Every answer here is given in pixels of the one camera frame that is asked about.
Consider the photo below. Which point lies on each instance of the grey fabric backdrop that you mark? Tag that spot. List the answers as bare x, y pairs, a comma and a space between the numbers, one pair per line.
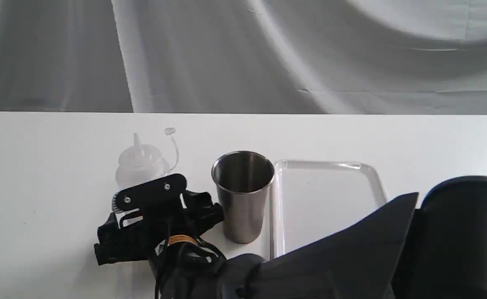
244, 56

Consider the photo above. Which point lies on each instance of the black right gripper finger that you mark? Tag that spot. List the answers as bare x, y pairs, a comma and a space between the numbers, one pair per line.
122, 244
201, 213

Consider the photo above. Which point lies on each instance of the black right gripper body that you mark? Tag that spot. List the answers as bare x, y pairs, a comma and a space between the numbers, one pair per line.
166, 227

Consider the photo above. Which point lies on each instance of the translucent squeeze bottle amber liquid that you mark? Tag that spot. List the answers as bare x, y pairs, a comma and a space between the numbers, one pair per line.
144, 162

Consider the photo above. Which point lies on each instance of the stainless steel cup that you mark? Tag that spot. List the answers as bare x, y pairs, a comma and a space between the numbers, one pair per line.
242, 180

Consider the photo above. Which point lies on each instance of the white plastic tray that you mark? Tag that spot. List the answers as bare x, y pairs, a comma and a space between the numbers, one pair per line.
310, 200

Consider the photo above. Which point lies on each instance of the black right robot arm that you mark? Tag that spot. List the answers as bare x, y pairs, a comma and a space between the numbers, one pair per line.
437, 251

